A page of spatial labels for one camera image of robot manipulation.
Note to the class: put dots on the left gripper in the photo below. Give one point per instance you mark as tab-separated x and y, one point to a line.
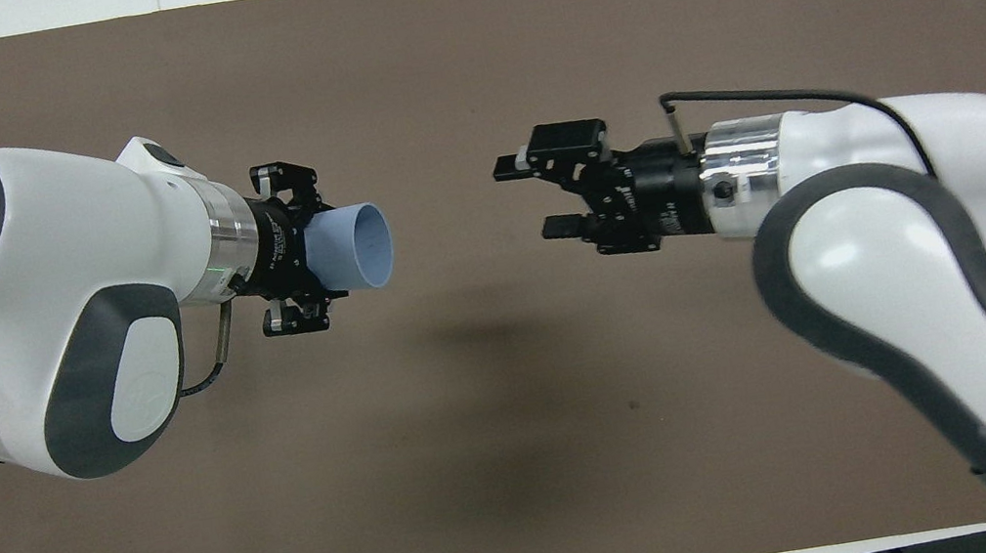
281	249

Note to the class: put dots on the light blue cup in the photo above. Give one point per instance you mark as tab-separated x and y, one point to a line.
345	245

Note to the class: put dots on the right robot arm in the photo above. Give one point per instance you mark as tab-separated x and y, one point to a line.
895	252

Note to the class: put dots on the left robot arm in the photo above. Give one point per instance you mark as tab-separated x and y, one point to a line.
77	273

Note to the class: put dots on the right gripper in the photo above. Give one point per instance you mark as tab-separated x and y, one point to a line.
662	190

